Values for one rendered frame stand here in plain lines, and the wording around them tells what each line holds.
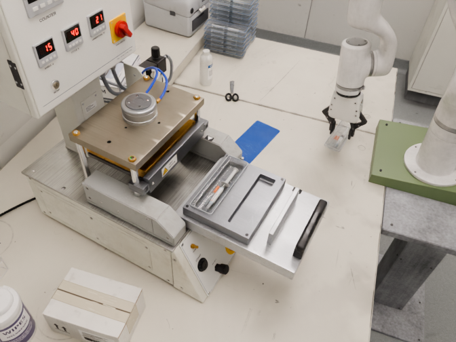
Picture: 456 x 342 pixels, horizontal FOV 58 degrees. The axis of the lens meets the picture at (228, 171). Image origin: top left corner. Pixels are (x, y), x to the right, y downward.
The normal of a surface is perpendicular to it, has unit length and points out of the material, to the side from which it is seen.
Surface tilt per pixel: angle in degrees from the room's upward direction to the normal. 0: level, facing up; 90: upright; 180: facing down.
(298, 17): 90
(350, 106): 88
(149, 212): 0
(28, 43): 90
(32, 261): 0
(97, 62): 90
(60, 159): 0
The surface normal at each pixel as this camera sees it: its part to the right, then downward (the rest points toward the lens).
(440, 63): -0.33, 0.67
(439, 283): 0.05, -0.69
